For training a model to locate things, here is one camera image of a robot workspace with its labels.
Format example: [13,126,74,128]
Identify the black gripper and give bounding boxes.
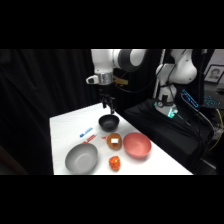
[98,83,116,115]

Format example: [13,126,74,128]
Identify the black bowl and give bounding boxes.
[98,114,120,132]

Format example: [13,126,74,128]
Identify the red bowl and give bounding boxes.
[122,131,153,160]

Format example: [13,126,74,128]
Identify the grey bowl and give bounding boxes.
[64,142,100,175]

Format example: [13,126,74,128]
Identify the tan wrist connector block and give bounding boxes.
[113,76,130,87]

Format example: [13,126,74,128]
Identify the blue marker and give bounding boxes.
[79,126,94,138]

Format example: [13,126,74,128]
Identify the brown block with white label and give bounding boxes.
[106,132,123,151]

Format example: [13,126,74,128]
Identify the red marker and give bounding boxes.
[82,134,97,145]

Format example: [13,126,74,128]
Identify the black robot stand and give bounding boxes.
[123,98,216,176]

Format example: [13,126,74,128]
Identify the small green light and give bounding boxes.
[166,107,178,119]

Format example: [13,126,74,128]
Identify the black curtain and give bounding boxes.
[0,49,161,176]

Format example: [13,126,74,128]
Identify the blue glowing device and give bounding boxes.
[180,88,200,110]

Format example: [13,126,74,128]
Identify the framed portrait picture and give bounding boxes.
[203,63,224,84]

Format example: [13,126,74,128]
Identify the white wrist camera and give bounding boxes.
[85,74,100,85]

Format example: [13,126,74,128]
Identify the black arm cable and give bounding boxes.
[115,74,158,95]

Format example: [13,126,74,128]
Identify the grey cable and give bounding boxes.
[185,108,218,134]

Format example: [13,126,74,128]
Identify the yellow cable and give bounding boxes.
[209,107,224,153]

